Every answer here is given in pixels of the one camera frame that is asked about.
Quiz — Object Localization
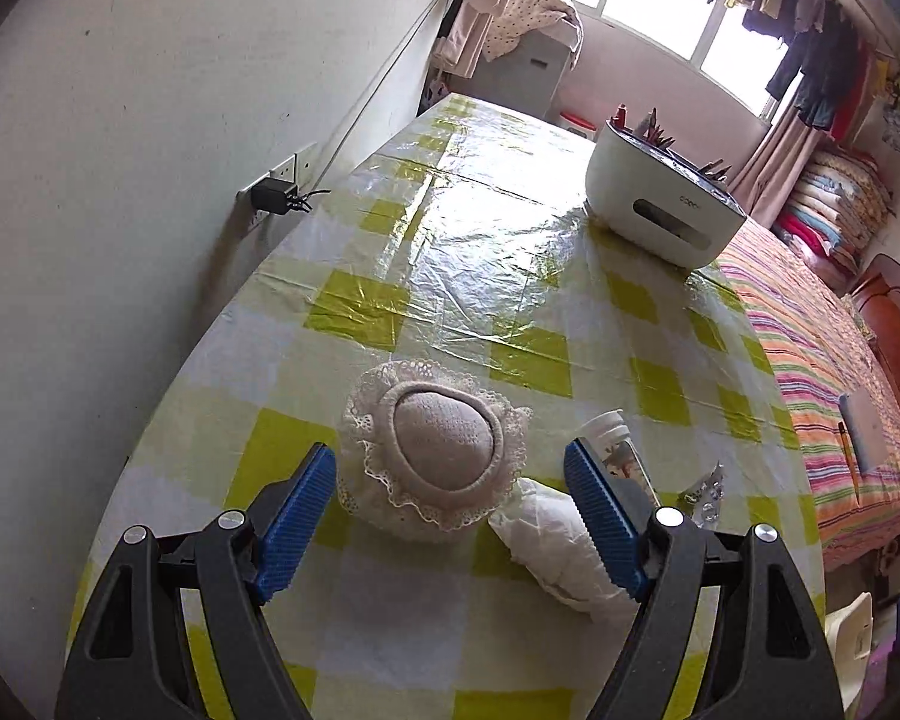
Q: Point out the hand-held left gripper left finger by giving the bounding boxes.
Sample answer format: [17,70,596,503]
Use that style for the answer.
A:
[55,441,338,720]

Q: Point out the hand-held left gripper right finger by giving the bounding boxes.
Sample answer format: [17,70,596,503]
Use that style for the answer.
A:
[562,439,845,720]

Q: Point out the white tissue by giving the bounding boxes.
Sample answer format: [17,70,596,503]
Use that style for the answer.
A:
[487,484,642,623]

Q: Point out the white plastic bin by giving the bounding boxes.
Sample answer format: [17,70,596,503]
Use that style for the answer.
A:
[825,591,875,680]

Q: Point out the small clear plastic bottle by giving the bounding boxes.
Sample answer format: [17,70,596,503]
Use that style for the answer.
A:
[576,409,657,507]

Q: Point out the beige lace-trimmed hat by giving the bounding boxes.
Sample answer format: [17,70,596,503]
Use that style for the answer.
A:
[335,360,533,545]

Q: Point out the silver foil blister pack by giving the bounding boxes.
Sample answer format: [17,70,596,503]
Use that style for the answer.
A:
[675,463,730,526]

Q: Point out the brown pencil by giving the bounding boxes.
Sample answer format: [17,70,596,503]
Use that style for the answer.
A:
[837,420,865,505]

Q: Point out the yellow checked plastic tablecloth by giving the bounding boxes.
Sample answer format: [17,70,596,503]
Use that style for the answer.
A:
[67,92,826,720]

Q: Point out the striped bed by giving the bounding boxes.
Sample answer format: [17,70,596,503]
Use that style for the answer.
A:
[709,217,900,571]

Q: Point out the wooden headboard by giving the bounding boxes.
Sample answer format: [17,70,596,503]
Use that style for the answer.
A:
[847,253,900,421]

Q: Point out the black power adapter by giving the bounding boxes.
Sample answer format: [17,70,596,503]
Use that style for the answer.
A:
[251,178,331,217]

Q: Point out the white desk organizer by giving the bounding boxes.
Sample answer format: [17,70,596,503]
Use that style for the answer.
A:
[585,116,747,271]

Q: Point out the stack of folded blankets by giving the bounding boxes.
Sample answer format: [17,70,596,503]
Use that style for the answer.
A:
[772,142,897,293]

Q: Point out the bunch of pens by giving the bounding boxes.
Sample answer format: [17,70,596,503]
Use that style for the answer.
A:
[607,103,732,182]

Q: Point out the beige curtain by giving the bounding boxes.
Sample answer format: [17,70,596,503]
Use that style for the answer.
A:
[727,101,822,222]

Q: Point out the grey cabinet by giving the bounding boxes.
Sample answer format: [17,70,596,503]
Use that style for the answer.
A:
[469,22,582,122]

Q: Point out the polka dot cloth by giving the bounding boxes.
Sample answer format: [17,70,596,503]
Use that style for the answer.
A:
[487,0,582,61]

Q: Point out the beige hanging garment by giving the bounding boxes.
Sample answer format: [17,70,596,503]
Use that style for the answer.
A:
[431,0,526,80]

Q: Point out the row of hanging clothes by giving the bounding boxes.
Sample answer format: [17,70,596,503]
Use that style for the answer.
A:
[671,0,900,166]

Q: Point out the white wall socket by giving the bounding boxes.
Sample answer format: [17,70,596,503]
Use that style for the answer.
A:
[236,141,322,230]

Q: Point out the wall cable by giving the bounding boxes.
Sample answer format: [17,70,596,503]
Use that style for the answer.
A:
[319,0,473,181]

